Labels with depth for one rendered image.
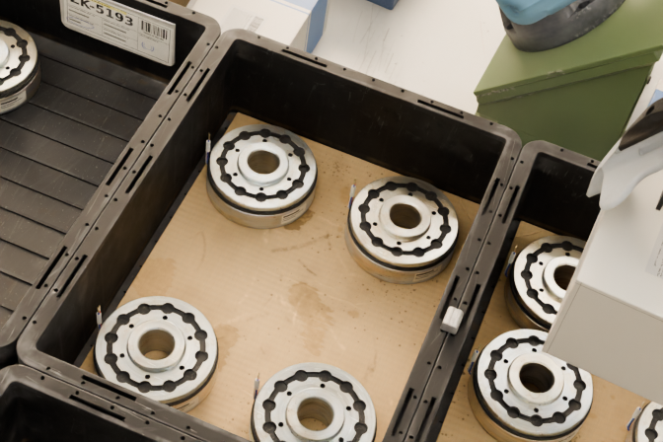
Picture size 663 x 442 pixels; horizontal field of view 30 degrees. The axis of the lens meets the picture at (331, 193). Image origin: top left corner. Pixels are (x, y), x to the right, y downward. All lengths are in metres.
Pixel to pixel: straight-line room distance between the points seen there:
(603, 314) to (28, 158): 0.61
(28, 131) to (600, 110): 0.59
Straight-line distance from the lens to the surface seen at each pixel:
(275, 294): 1.12
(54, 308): 0.99
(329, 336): 1.10
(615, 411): 1.12
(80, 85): 1.27
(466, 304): 1.02
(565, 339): 0.85
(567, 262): 1.15
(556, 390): 1.07
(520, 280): 1.13
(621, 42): 1.30
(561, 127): 1.37
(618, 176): 0.83
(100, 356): 1.04
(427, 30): 1.54
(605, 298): 0.80
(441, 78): 1.49
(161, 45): 1.23
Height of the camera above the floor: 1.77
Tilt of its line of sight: 52 degrees down
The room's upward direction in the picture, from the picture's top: 10 degrees clockwise
